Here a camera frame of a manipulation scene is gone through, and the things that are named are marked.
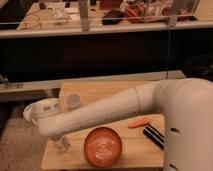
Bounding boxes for wooden table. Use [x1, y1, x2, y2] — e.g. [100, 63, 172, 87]
[41, 81, 163, 171]

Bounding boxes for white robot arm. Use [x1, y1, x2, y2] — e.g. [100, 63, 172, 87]
[23, 78, 213, 171]

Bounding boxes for black bag on bench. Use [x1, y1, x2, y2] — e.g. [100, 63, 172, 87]
[102, 10, 124, 25]

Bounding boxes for translucent plastic cup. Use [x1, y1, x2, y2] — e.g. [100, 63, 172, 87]
[64, 93, 81, 109]

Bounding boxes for red tool on bench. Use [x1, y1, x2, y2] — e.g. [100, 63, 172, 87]
[124, 4, 145, 23]

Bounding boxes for black crate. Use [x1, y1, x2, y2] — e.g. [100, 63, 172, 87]
[182, 53, 213, 82]

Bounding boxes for orange ribbed bowl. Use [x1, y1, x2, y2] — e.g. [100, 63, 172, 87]
[84, 127, 122, 168]

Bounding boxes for black striped rectangular block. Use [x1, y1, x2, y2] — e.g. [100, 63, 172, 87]
[143, 124, 165, 149]

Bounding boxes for grey metal post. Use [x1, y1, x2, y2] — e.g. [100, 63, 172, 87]
[79, 0, 89, 31]

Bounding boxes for orange carrot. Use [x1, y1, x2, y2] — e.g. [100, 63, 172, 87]
[128, 118, 151, 129]

